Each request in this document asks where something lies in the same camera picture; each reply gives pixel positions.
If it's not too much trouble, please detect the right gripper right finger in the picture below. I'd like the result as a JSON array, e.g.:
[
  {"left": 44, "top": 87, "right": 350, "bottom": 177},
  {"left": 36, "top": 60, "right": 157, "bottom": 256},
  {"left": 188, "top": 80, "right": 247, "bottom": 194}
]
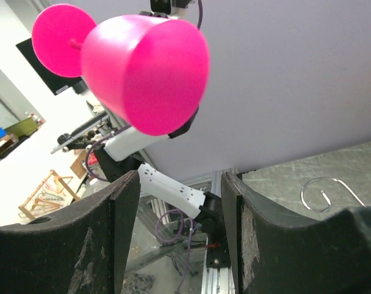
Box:
[{"left": 221, "top": 172, "right": 371, "bottom": 293}]

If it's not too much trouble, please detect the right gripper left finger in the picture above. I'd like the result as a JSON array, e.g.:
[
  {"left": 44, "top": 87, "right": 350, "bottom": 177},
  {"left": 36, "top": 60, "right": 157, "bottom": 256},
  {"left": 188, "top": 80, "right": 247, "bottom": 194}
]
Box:
[{"left": 0, "top": 170, "right": 140, "bottom": 293}]

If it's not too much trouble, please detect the pink plastic wine glass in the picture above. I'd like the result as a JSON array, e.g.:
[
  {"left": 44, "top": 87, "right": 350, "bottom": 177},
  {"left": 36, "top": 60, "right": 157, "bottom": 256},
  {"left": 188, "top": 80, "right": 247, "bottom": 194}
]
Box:
[{"left": 31, "top": 4, "right": 210, "bottom": 136}]

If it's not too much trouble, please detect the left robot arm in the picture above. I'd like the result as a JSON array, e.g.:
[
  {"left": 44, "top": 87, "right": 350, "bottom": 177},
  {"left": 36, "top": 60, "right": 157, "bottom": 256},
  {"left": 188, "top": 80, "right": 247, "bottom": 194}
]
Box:
[{"left": 92, "top": 112, "right": 226, "bottom": 243}]

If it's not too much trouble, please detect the wooden rack in background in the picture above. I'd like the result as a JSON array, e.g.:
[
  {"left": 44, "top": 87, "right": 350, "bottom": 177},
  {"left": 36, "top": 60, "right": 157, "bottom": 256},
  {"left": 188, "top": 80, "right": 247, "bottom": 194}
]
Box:
[{"left": 18, "top": 170, "right": 80, "bottom": 221}]

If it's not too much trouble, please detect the chrome wine glass rack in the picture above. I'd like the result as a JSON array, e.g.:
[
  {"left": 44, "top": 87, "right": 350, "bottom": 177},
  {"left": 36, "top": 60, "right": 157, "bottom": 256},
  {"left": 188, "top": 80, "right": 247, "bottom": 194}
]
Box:
[{"left": 300, "top": 176, "right": 367, "bottom": 213}]

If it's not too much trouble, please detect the floor cable bundle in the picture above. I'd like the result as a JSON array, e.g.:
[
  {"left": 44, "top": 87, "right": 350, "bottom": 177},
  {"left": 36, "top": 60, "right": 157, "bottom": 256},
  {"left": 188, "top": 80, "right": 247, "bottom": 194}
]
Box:
[{"left": 154, "top": 208, "right": 204, "bottom": 292}]

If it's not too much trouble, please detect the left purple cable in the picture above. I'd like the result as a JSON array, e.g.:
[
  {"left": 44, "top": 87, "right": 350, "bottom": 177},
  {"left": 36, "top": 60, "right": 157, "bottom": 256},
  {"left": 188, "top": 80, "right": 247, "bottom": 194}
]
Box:
[{"left": 84, "top": 0, "right": 204, "bottom": 183}]

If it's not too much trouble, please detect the black wall monitor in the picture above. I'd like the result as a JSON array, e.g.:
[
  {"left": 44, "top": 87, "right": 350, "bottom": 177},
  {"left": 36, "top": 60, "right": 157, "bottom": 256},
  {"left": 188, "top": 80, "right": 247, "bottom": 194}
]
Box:
[{"left": 16, "top": 38, "right": 88, "bottom": 96}]

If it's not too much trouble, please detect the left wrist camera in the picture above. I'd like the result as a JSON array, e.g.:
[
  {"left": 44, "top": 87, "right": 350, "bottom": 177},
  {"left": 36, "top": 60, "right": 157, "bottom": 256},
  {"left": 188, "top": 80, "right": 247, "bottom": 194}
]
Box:
[{"left": 139, "top": 0, "right": 195, "bottom": 19}]

